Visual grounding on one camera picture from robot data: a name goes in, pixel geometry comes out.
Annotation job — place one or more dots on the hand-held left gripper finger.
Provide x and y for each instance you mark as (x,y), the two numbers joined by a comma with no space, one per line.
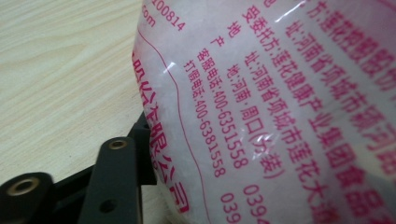
(144,155)

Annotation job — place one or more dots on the pink printed plastic bag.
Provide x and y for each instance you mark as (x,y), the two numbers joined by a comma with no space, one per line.
(264,118)

